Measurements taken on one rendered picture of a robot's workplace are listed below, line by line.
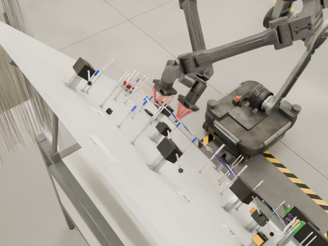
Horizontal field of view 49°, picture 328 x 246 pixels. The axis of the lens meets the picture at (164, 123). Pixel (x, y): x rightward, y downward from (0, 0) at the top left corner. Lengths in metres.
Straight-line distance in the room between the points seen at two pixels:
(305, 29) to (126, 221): 1.08
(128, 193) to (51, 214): 1.89
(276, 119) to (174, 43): 1.40
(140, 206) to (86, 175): 1.06
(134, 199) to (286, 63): 3.19
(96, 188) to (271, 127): 1.56
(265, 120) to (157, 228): 2.22
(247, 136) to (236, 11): 1.98
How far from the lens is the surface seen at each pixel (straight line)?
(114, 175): 0.78
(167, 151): 0.96
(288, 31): 1.46
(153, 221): 0.74
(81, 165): 1.82
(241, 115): 2.82
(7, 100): 2.11
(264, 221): 1.22
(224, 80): 3.42
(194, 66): 1.43
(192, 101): 1.61
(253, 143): 2.70
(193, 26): 1.69
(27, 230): 2.62
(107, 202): 1.71
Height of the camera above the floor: 2.33
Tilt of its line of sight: 51 degrees down
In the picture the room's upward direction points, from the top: 6 degrees clockwise
